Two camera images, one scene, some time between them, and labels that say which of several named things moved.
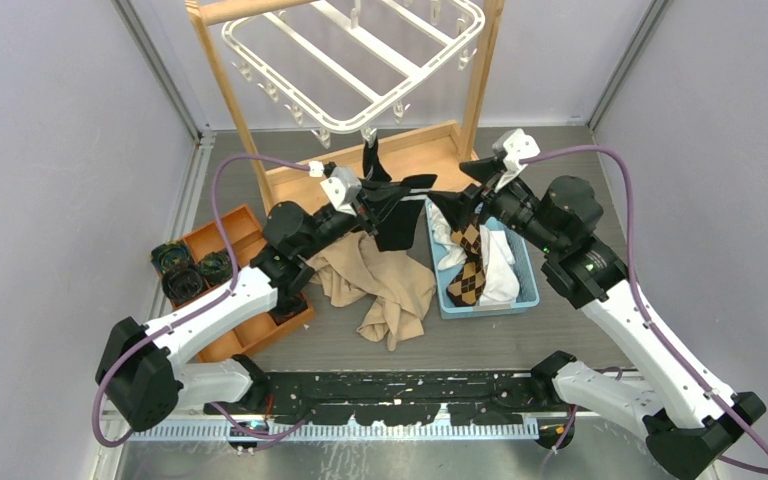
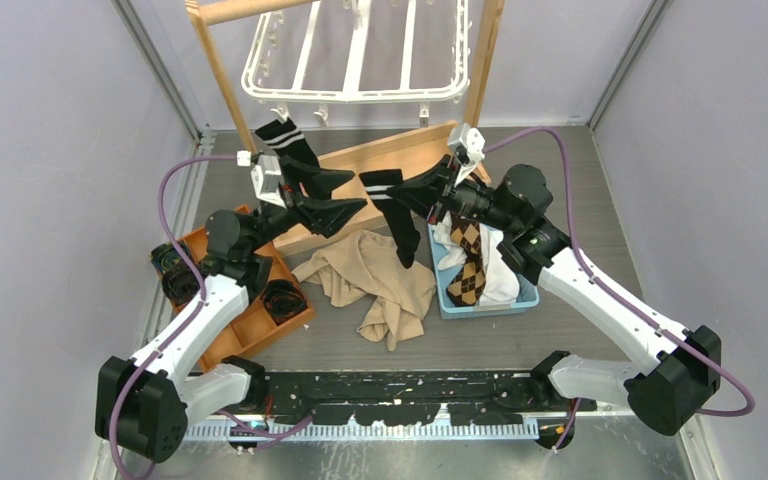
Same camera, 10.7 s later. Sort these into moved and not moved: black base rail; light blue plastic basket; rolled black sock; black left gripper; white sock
Moved: black left gripper
Not moved: light blue plastic basket; rolled black sock; white sock; black base rail
